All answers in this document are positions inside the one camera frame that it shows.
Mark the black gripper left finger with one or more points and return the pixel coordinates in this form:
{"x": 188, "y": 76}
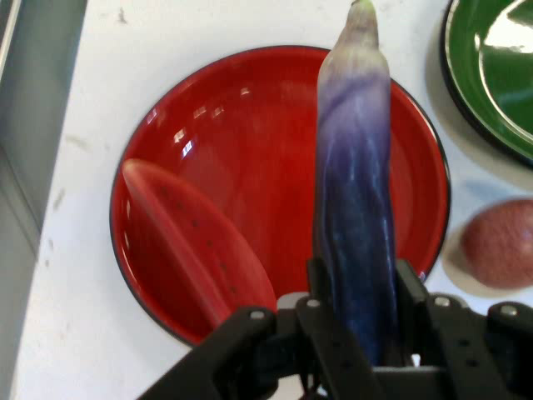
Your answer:
{"x": 333, "y": 333}

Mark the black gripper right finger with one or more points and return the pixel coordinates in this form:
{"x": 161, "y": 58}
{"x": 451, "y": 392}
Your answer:
{"x": 470, "y": 346}

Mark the purple eggplant toy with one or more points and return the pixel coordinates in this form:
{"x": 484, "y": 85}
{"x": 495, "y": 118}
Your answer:
{"x": 354, "y": 187}

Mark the reddish round radish toy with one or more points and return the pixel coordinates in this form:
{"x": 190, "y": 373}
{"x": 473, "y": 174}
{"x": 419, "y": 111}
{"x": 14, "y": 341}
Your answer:
{"x": 499, "y": 246}

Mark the red watermelon slice toy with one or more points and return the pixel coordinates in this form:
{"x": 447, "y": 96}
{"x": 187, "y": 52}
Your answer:
{"x": 187, "y": 241}

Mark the red plate with black rim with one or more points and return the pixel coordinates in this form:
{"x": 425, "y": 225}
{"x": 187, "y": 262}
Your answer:
{"x": 250, "y": 158}

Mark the green plate with white print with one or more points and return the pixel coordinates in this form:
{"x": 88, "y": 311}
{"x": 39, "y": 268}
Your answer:
{"x": 470, "y": 62}

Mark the aluminium wall rail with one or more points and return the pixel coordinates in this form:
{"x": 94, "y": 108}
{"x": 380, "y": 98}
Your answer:
{"x": 33, "y": 104}

